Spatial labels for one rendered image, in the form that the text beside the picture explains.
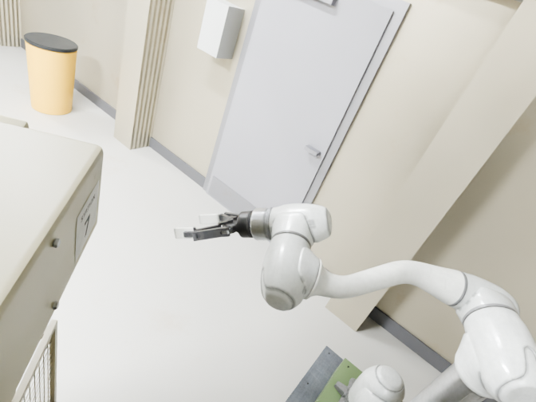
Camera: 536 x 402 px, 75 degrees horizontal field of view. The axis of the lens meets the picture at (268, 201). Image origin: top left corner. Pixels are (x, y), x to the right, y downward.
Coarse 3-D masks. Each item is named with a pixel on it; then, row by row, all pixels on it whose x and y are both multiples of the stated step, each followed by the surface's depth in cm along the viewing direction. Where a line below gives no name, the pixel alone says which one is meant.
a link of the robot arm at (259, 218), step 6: (258, 210) 94; (264, 210) 94; (252, 216) 93; (258, 216) 92; (264, 216) 92; (252, 222) 92; (258, 222) 92; (264, 222) 91; (252, 228) 92; (258, 228) 92; (264, 228) 91; (252, 234) 93; (258, 234) 93; (264, 234) 92; (270, 240) 94
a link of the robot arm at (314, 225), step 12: (288, 204) 92; (300, 204) 91; (312, 204) 90; (276, 216) 90; (288, 216) 88; (300, 216) 87; (312, 216) 87; (324, 216) 87; (276, 228) 87; (288, 228) 85; (300, 228) 85; (312, 228) 86; (324, 228) 86; (312, 240) 87
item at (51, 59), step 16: (32, 32) 363; (32, 48) 346; (48, 48) 346; (64, 48) 357; (32, 64) 356; (48, 64) 355; (64, 64) 363; (32, 80) 366; (48, 80) 364; (64, 80) 373; (32, 96) 377; (48, 96) 374; (64, 96) 384; (48, 112) 385; (64, 112) 396
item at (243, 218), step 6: (240, 216) 95; (246, 216) 95; (234, 222) 98; (240, 222) 94; (246, 222) 94; (234, 228) 95; (240, 228) 94; (246, 228) 94; (240, 234) 96; (246, 234) 95
